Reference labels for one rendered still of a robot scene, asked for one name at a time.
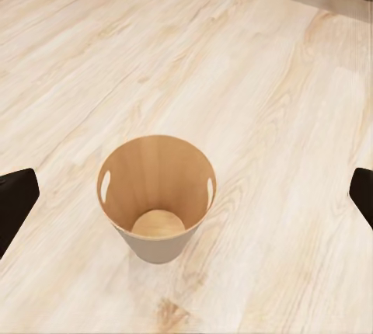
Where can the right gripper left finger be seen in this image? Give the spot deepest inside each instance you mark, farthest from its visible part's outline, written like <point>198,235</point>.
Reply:
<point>19,191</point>

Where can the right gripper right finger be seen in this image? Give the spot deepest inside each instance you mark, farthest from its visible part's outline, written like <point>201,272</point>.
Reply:
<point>361,192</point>

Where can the trash can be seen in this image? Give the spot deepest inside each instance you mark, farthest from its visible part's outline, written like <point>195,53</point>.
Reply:
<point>157,195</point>

